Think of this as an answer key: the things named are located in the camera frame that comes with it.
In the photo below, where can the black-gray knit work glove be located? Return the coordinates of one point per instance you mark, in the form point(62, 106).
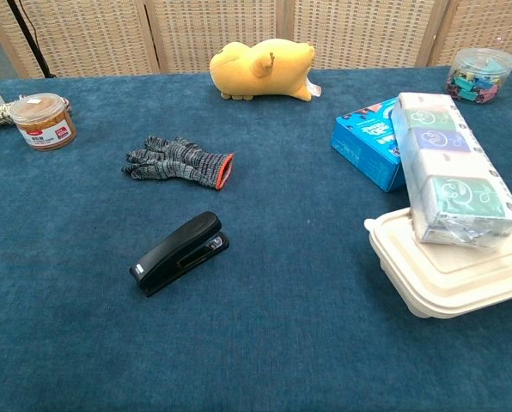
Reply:
point(176, 163)

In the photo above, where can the clear jar of binder clips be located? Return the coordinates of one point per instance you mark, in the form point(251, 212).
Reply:
point(479, 77)

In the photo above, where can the clear tub of brown paste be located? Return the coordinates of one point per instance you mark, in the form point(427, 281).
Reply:
point(43, 124)

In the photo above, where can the black tripod stand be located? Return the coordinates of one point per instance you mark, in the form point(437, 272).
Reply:
point(28, 36)

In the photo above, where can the blue cardboard snack box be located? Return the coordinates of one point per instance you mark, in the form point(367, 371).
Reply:
point(363, 143)

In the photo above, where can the wrapped tissue pack bundle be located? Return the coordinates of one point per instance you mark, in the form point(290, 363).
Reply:
point(449, 171)

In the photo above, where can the wicker folding screen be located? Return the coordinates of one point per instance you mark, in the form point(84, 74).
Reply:
point(256, 30)

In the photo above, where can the black desk stapler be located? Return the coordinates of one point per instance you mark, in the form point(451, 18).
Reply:
point(181, 253)

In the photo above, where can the yellow plush animal toy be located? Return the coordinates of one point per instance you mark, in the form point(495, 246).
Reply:
point(260, 73)

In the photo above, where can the blue cloth table cover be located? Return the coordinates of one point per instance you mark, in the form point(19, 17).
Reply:
point(256, 279)

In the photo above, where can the cream lidded food container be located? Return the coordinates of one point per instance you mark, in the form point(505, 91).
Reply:
point(453, 279)

